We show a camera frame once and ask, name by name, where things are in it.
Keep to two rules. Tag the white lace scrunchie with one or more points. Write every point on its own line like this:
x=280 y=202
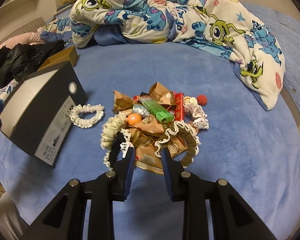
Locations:
x=86 y=116

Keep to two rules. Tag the monster cartoon comforter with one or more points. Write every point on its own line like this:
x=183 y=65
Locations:
x=224 y=28

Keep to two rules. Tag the black puffer jacket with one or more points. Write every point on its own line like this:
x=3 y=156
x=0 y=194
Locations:
x=24 y=59

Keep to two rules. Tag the scream print pillow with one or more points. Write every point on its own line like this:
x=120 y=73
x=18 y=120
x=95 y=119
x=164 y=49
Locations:
x=7 y=90

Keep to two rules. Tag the cream crochet scrunchie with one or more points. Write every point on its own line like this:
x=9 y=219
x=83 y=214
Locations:
x=110 y=129

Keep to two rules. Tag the green snack stick packet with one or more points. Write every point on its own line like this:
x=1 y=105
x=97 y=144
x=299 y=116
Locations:
x=157 y=110

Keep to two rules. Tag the pink quilted blanket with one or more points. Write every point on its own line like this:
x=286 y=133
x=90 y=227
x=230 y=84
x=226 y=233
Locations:
x=26 y=38

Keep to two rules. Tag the brown pyramid snack packet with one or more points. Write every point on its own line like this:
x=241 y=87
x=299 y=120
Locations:
x=121 y=102
x=146 y=158

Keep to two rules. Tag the dark open shoe box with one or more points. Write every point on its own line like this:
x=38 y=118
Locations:
x=36 y=116

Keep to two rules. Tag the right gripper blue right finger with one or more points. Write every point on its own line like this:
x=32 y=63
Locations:
x=176 y=177

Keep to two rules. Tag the black cream lace scrunchie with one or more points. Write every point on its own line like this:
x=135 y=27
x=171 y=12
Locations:
x=120 y=144

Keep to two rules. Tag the brown lace trim scrunchie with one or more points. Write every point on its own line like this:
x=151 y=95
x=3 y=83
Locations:
x=188 y=136

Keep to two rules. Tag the small brown cardboard box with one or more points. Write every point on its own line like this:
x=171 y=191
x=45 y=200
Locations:
x=68 y=54

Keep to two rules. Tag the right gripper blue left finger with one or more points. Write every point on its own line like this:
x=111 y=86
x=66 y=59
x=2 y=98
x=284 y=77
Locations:
x=120 y=184

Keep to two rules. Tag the red candy packet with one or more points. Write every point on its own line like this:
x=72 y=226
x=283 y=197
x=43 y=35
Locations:
x=179 y=107

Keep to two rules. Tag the orange round candy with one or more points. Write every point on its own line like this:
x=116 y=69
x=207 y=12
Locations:
x=134 y=118

